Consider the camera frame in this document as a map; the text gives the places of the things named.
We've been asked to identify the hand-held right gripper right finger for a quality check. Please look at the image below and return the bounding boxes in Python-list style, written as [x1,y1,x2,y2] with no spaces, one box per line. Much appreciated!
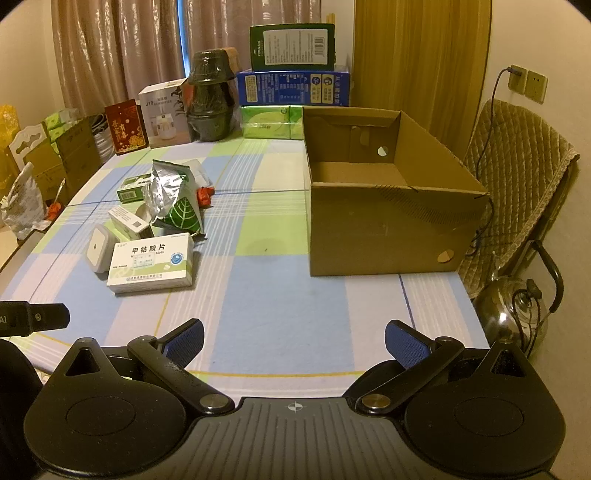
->
[356,320,536,415]

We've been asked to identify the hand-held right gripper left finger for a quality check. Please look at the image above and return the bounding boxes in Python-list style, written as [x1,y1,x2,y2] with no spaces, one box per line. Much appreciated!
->
[59,318,234,416]

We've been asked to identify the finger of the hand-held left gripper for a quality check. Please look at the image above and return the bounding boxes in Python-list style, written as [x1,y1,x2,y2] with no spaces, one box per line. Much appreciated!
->
[28,302,71,336]

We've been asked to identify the brown cardboard box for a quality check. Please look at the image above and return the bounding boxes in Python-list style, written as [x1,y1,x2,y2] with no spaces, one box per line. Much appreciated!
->
[302,106,490,278]

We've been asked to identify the silver foil bag green leaf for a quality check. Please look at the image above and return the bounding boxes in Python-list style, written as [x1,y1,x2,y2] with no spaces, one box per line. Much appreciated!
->
[141,159,206,238]

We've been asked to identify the small green medicine box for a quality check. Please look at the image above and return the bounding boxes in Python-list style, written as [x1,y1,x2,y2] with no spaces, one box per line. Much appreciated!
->
[116,178,153,204]

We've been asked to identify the clear plastic tray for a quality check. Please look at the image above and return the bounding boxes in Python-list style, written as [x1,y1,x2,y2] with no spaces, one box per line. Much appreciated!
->
[185,159,212,186]

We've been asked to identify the desktop with checkered cloth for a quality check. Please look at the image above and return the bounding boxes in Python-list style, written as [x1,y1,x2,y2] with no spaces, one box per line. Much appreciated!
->
[0,134,491,400]

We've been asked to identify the white square night light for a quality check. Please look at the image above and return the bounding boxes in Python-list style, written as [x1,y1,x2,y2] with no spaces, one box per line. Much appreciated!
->
[85,226,116,274]

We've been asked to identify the white flat medicine box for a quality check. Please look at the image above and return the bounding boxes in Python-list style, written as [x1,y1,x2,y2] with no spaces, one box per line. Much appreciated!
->
[107,233,195,295]

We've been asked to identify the stainless steel kettle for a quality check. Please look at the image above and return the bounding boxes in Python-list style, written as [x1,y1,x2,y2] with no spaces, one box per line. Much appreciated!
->
[473,272,550,357]

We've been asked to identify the white plastic bag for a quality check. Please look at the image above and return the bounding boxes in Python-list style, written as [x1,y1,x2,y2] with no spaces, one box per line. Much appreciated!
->
[0,161,44,241]

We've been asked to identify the small white box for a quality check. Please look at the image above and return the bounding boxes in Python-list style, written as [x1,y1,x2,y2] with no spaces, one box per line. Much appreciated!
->
[108,205,155,241]

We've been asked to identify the brown cardboard carton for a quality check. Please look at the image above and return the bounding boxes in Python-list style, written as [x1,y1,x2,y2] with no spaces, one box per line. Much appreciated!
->
[55,117,102,185]
[25,143,70,205]

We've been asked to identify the yellow plastic bag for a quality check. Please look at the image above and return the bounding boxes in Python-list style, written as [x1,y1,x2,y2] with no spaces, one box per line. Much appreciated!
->
[0,104,21,195]

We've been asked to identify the green tissue boxes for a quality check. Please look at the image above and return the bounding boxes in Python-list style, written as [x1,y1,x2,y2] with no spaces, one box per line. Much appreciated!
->
[44,108,79,133]

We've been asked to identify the quilted chair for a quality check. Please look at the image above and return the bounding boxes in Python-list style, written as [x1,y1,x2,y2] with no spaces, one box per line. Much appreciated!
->
[457,99,580,296]

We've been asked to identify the white humidifier box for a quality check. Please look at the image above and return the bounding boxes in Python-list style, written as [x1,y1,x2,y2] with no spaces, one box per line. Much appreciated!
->
[137,79,192,148]

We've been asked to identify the dark stacked flower pots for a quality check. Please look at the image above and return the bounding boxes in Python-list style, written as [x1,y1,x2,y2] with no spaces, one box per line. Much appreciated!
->
[186,47,234,143]

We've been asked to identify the blue printed box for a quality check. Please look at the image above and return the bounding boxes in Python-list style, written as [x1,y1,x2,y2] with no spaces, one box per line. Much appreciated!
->
[237,65,352,108]

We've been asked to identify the beige patterned curtain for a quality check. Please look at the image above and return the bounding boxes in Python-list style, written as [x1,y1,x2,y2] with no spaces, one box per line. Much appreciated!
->
[185,0,356,75]
[51,0,185,117]

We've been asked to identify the yellow curtain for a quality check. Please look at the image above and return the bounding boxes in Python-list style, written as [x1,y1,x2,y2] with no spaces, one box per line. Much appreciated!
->
[353,0,492,155]

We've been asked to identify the large green printed box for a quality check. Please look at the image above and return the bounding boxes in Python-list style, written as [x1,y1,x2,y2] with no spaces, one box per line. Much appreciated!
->
[249,23,336,72]

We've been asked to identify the red handled tool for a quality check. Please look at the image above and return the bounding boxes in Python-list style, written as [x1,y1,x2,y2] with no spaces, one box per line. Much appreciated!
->
[46,180,66,220]

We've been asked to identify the black chair frame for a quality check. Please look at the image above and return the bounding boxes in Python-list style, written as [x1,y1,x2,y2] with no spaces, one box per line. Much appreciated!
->
[531,240,565,319]

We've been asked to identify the grey charger cable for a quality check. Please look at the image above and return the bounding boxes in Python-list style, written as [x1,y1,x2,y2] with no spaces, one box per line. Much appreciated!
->
[471,66,522,243]

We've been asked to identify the wall socket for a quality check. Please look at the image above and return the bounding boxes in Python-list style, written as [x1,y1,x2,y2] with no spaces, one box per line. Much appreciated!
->
[526,69,548,103]
[508,65,528,95]

